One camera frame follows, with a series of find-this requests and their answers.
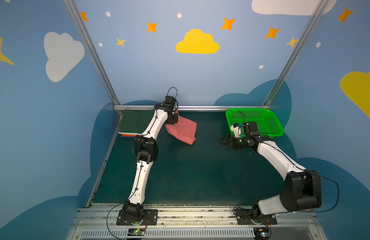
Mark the pink red t-shirt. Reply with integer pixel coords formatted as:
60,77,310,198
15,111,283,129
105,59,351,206
166,111,197,145

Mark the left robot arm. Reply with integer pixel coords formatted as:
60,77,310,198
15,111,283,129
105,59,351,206
121,96,178,224

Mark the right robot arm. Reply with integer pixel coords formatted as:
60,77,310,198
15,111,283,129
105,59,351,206
219,122,322,219

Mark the green plastic basket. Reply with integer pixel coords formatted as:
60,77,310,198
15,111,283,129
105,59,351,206
226,108,284,138

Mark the folded white t-shirt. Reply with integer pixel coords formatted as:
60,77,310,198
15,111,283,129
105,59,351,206
118,132,142,136

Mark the folded blue t-shirt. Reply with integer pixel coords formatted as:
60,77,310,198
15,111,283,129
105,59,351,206
120,135,136,138

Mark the right controller board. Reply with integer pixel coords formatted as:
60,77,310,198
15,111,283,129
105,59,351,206
254,228,271,240

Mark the controller board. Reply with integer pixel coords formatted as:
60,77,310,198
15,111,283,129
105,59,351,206
254,228,271,240
128,229,146,237

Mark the left controller board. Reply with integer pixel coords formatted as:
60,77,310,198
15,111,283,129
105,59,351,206
128,229,146,237

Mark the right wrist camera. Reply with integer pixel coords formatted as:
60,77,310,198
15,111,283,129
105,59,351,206
230,123,242,138

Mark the rear aluminium frame bar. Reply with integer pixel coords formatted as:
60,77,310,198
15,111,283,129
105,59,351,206
114,105,271,112

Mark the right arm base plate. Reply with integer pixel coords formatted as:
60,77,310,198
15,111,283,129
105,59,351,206
232,207,277,226

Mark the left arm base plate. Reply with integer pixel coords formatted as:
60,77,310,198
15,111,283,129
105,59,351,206
116,209,159,226

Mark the aluminium front rail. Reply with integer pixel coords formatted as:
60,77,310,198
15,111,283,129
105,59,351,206
67,204,327,240

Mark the left aluminium frame post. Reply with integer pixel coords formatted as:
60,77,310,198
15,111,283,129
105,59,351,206
63,0,120,106

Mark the aluminium frame post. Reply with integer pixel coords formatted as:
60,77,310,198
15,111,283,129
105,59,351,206
263,0,330,108
63,0,120,106

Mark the right aluminium frame post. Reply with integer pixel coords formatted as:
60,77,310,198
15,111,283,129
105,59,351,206
263,0,330,108

